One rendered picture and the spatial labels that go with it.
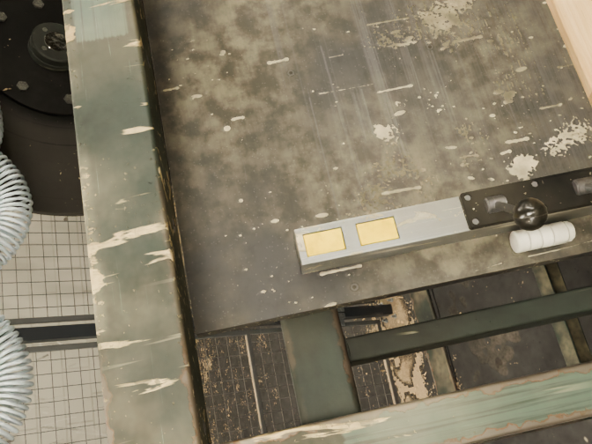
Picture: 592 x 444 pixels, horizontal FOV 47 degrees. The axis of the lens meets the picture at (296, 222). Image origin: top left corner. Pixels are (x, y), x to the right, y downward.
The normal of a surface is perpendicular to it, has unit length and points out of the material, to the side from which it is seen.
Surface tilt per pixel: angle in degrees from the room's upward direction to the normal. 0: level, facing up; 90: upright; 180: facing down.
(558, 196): 60
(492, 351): 0
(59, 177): 90
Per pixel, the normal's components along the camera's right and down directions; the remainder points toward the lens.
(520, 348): -0.85, -0.01
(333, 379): -0.01, -0.37
